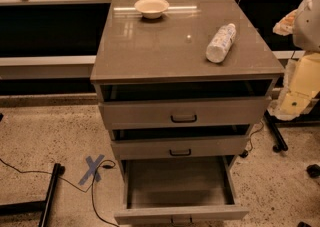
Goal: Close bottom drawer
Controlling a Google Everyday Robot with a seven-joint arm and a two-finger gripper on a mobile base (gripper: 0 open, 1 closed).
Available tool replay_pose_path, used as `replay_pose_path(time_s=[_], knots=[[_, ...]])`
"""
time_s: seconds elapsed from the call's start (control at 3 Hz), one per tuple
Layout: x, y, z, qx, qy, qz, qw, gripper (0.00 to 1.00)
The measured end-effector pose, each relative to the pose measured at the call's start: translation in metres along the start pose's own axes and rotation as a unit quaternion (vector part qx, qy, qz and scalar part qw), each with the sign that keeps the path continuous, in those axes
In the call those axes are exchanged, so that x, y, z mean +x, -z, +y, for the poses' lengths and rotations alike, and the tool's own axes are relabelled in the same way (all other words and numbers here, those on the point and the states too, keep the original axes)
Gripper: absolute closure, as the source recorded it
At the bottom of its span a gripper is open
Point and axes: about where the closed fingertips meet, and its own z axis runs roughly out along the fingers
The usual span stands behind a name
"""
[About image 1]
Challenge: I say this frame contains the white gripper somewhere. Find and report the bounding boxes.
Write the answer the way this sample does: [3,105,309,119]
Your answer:
[268,10,320,121]

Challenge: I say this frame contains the grey bottom drawer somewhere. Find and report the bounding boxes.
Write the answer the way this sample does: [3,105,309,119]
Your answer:
[114,156,248,225]

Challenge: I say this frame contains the grey drawer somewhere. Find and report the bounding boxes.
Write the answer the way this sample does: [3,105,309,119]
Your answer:
[114,156,248,225]
[99,97,271,130]
[111,135,248,160]

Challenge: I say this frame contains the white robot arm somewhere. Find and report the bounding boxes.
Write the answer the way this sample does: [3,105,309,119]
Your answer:
[270,0,320,120]

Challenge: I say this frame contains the grey top drawer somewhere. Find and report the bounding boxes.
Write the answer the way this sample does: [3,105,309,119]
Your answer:
[99,97,271,130]

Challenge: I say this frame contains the grey drawer cabinet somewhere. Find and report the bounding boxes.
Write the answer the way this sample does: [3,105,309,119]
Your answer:
[89,0,285,172]

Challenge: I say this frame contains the grey middle drawer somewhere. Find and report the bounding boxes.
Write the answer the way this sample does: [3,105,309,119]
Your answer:
[111,135,248,160]

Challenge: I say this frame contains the white plastic bottle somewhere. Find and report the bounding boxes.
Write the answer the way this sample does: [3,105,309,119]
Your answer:
[206,23,237,63]

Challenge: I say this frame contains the black stand leg right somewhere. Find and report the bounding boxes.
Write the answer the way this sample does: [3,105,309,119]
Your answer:
[264,111,288,153]

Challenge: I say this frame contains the black stand leg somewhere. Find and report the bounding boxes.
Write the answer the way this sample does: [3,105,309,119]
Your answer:
[0,163,65,227]
[264,111,288,153]

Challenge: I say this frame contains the white paper bowl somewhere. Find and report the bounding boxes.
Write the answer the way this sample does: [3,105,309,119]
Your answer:
[134,0,169,19]

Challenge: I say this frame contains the black caster wheel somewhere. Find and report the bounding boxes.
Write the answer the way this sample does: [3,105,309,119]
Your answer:
[307,164,320,178]

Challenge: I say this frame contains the blue tape cross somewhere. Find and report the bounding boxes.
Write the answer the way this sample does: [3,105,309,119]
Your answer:
[78,154,104,185]

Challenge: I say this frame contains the black stand leg left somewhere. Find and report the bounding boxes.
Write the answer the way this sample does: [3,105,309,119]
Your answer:
[0,163,65,227]

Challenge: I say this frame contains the thin cable behind cabinet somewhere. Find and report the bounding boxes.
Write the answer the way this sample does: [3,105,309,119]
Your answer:
[247,120,265,154]

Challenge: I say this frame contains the black floor cable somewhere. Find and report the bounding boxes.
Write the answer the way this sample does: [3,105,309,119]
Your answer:
[0,157,120,227]

